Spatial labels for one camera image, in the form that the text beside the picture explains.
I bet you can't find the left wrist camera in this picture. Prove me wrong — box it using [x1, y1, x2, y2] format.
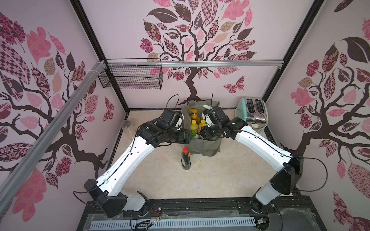
[175, 115, 184, 130]

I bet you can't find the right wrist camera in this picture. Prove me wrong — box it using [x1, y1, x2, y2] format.
[201, 109, 213, 127]

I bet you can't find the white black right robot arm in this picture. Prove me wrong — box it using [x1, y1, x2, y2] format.
[200, 106, 305, 214]

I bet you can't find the clear glass cup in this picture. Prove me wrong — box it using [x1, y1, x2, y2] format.
[120, 120, 136, 140]

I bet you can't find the white slotted cable duct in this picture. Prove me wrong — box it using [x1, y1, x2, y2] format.
[88, 217, 256, 231]

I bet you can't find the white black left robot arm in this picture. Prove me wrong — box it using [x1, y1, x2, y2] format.
[84, 108, 192, 218]

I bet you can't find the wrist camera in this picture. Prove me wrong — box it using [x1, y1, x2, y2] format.
[201, 109, 213, 127]
[175, 115, 184, 130]

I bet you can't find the white bottle green cap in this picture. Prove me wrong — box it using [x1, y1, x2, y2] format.
[191, 131, 199, 138]

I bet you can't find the orange bottle yellow cap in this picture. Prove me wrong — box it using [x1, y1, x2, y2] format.
[190, 120, 198, 133]
[198, 119, 207, 133]

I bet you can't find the mint chrome toaster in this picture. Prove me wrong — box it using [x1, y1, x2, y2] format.
[234, 97, 268, 134]

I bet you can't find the green fabric shopping bag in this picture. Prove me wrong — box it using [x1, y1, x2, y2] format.
[181, 100, 221, 157]

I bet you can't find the dark green bottle red cap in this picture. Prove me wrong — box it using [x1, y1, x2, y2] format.
[181, 148, 191, 170]

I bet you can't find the black wire basket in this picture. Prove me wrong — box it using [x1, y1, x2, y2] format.
[99, 58, 164, 90]

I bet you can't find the large orange pump soap bottle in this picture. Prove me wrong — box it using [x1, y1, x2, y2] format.
[189, 108, 201, 124]

